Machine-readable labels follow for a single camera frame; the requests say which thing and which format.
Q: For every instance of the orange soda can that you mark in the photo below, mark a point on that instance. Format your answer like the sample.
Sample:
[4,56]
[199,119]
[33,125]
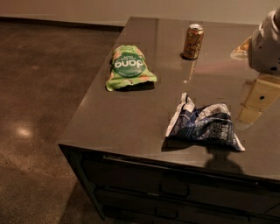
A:
[193,41]

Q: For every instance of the blue chip bag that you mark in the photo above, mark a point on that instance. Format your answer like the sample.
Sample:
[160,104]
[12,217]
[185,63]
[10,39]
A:
[211,124]

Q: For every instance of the dark cabinet with drawers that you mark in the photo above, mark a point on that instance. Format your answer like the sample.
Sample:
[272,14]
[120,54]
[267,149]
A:
[117,147]

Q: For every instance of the green snack bag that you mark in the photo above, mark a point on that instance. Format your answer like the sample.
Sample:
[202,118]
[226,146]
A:
[128,68]

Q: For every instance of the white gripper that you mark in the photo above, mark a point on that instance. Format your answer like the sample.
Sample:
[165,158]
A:
[264,48]

